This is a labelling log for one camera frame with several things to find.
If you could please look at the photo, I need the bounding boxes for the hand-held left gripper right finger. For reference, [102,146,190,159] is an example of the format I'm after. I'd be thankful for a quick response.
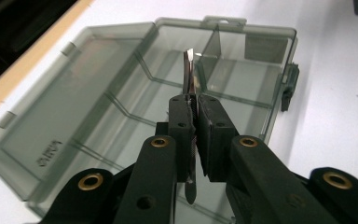
[197,94,339,224]

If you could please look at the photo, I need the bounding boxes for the metal tweezers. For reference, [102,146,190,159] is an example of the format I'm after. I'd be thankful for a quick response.
[182,48,200,205]

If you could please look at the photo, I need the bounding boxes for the grey translucent compartment box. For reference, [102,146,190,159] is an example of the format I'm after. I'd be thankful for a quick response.
[0,16,301,224]

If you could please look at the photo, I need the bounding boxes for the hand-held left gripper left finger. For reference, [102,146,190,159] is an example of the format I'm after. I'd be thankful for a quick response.
[115,94,198,224]

